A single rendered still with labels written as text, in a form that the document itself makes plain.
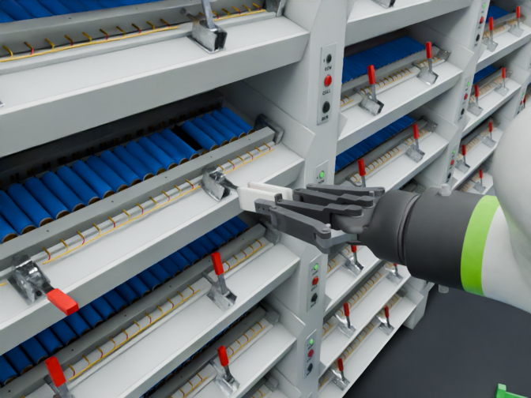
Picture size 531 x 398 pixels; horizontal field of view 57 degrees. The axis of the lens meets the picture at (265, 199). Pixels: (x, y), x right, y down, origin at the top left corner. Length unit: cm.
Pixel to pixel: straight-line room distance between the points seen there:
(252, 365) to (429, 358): 90
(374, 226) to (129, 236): 29
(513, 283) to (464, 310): 152
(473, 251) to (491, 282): 3
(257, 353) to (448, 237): 60
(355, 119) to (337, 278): 39
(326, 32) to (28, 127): 46
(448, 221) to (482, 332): 146
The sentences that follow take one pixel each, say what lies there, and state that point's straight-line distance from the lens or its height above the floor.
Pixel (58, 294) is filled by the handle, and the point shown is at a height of 93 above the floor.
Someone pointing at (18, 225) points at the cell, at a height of 95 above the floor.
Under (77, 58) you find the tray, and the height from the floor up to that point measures 112.
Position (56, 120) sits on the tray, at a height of 108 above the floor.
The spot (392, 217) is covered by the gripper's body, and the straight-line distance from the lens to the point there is 49.
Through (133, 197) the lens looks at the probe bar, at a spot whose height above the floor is 94.
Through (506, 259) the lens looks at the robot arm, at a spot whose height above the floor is 100.
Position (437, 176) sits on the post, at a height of 59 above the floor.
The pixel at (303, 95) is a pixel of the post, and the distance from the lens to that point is 76.
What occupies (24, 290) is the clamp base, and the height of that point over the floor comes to 91.
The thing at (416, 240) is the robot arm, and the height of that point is 98.
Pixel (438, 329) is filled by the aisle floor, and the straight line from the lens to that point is 186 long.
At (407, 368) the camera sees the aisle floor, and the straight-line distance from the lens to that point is 171.
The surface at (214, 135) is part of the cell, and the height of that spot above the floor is 95.
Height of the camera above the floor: 123
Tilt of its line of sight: 29 degrees down
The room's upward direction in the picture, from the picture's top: straight up
